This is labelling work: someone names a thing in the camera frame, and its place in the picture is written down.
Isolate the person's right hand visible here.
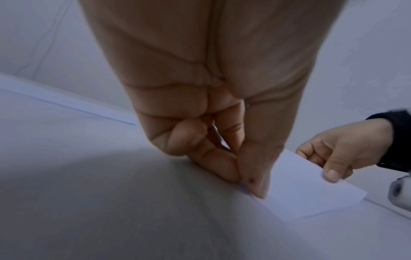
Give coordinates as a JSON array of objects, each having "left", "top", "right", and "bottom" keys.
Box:
[{"left": 295, "top": 118, "right": 394, "bottom": 184}]

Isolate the person's left hand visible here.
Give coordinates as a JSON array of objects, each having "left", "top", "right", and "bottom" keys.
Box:
[{"left": 77, "top": 0, "right": 348, "bottom": 200}]

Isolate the black right wristband with markers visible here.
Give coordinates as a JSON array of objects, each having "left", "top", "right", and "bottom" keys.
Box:
[{"left": 366, "top": 109, "right": 411, "bottom": 173}]

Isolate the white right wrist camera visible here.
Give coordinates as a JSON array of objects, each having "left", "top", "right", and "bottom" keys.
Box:
[{"left": 387, "top": 175, "right": 411, "bottom": 212}]

